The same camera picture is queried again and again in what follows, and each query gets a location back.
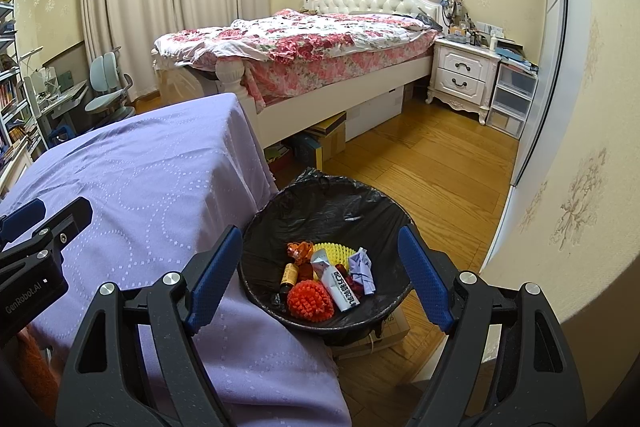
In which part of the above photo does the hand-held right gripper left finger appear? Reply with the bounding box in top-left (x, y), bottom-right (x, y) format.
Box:
top-left (55, 224), bottom-right (244, 427)

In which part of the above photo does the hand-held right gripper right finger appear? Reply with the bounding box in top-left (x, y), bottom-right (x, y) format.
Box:
top-left (397, 224), bottom-right (588, 427)

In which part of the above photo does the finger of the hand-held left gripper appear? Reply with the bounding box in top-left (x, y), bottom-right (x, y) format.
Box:
top-left (0, 197), bottom-right (94, 280)
top-left (0, 198), bottom-right (47, 250)

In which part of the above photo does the purple paper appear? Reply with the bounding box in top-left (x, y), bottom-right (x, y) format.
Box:
top-left (346, 247), bottom-right (377, 297)

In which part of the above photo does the brown glass bottle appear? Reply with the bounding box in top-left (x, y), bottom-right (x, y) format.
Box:
top-left (278, 262), bottom-right (300, 295)

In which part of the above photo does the white and blue printed pouch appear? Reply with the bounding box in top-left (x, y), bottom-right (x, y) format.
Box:
top-left (310, 249), bottom-right (363, 313)

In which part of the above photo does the dark red fabric pouch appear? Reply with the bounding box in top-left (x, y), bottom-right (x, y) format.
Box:
top-left (334, 263), bottom-right (368, 300)

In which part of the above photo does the orange wrapper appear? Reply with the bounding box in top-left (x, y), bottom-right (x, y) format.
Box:
top-left (286, 241), bottom-right (313, 265)

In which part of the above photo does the orange foam fruit net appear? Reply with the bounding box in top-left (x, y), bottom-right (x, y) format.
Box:
top-left (286, 281), bottom-right (335, 322)

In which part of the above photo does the yellow foam fruit net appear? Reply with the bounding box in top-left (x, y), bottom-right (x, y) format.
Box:
top-left (311, 242), bottom-right (358, 265)

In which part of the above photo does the black lined trash bin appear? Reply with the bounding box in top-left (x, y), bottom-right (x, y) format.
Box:
top-left (237, 168), bottom-right (417, 348)

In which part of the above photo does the flat cardboard box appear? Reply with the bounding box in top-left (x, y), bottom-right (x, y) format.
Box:
top-left (332, 302), bottom-right (411, 360)

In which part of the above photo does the purple tablecloth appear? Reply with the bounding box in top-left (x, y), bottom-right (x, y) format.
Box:
top-left (0, 93), bottom-right (353, 427)

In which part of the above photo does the white bookshelf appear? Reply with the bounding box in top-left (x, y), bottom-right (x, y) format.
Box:
top-left (0, 0), bottom-right (43, 188)

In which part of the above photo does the grey study desk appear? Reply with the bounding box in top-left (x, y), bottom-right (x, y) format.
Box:
top-left (40, 82), bottom-right (91, 138)

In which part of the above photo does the green desk chair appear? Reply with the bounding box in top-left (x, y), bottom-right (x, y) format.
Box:
top-left (84, 52), bottom-right (136, 118)

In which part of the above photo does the white desk lamp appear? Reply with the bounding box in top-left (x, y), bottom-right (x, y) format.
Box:
top-left (20, 47), bottom-right (46, 78)

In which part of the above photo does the black and yellow box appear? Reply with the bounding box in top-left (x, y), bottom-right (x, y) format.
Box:
top-left (300, 112), bottom-right (347, 168)

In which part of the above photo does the white storage box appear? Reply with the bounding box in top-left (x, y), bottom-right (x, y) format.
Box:
top-left (345, 88), bottom-right (405, 142)

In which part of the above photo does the clear plastic drawer unit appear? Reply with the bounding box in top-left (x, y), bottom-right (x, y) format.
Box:
top-left (485, 62), bottom-right (538, 138)

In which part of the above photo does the white nightstand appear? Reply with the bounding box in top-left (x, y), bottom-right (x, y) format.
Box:
top-left (426, 39), bottom-right (501, 125)

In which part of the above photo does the stack of books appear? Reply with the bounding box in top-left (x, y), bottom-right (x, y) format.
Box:
top-left (492, 39), bottom-right (540, 75)

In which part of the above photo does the cluster of small toiletries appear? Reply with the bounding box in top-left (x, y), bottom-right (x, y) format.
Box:
top-left (440, 0), bottom-right (503, 50)

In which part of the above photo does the pink floral blanket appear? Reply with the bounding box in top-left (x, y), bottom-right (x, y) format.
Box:
top-left (151, 8), bottom-right (441, 105)

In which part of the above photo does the white sliding wardrobe door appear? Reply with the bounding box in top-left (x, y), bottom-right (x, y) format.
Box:
top-left (510, 0), bottom-right (593, 188)

